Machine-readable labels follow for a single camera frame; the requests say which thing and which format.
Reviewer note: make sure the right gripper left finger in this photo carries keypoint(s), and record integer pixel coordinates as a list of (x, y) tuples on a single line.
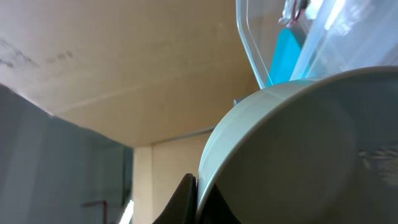
[(181, 207)]

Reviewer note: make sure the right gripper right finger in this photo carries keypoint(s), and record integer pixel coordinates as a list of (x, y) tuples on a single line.
[(216, 210)]

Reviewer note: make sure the grey bowl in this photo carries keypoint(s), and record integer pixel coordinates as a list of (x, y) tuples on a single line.
[(308, 151)]

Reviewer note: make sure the teal plastic serving tray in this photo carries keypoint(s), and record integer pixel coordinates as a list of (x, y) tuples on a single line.
[(287, 51)]

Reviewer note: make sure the clear plastic bin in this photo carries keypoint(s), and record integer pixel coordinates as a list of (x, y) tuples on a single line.
[(341, 35)]

